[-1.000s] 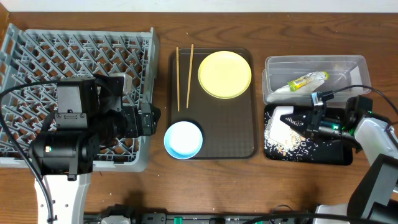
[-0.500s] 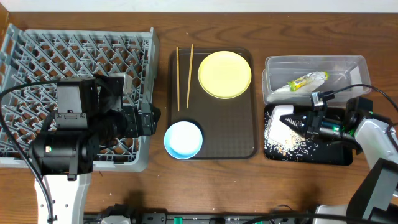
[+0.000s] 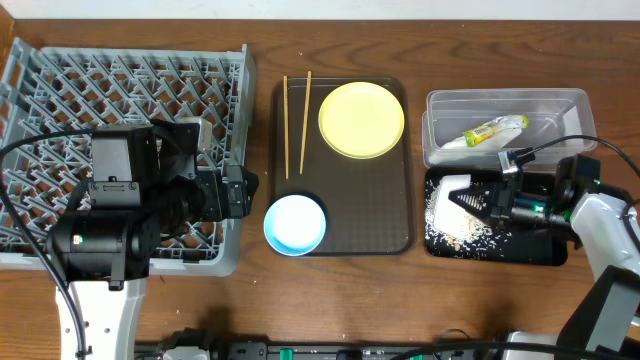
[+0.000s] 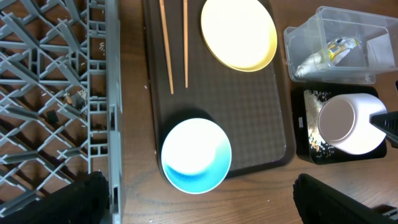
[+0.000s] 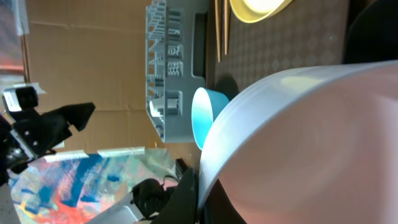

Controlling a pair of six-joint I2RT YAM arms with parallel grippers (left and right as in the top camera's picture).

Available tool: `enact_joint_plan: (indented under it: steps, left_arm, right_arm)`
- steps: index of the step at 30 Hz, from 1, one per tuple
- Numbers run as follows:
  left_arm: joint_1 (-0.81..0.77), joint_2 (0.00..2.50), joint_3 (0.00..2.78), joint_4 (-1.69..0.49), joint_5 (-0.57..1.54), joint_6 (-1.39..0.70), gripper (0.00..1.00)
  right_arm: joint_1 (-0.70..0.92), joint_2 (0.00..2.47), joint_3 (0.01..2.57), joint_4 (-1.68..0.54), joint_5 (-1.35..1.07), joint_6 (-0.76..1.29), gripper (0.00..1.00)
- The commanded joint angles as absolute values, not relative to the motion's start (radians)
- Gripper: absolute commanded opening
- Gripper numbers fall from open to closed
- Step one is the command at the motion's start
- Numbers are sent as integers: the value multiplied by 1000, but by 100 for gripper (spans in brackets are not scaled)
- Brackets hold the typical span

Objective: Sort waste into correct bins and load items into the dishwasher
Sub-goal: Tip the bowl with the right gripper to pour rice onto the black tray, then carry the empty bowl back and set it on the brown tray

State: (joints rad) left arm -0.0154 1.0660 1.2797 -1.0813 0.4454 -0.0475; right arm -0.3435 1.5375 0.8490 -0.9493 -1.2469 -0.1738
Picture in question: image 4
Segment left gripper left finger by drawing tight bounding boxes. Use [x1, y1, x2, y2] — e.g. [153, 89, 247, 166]
[1, 171, 109, 224]

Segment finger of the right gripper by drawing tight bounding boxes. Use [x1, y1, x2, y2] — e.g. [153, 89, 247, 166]
[370, 111, 398, 148]

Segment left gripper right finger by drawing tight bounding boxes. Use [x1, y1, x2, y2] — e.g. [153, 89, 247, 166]
[293, 174, 397, 224]

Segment white bowl with food scraps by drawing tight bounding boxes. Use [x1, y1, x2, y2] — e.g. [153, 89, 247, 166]
[318, 93, 387, 155]

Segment white napkin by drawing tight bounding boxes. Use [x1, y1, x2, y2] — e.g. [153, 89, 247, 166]
[295, 52, 330, 78]

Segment wooden chopstick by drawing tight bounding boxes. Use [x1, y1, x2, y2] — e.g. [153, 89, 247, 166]
[183, 0, 188, 88]
[159, 0, 174, 95]

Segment black waste tray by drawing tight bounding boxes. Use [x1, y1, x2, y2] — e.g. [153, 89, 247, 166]
[291, 83, 387, 165]

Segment clear plastic waste bin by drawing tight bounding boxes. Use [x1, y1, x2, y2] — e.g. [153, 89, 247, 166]
[284, 6, 397, 84]

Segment grey plastic dishwasher rack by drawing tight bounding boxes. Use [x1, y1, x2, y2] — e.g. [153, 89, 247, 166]
[1, 0, 124, 223]

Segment spilled rice food scraps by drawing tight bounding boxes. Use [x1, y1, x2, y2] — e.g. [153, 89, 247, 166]
[303, 90, 334, 159]

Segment dark brown serving tray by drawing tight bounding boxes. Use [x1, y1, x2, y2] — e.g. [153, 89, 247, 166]
[143, 0, 296, 177]

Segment light blue bowl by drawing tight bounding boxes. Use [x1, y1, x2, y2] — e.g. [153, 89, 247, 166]
[160, 118, 232, 195]

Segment yellow round plate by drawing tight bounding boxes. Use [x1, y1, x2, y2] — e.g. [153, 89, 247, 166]
[200, 0, 277, 72]

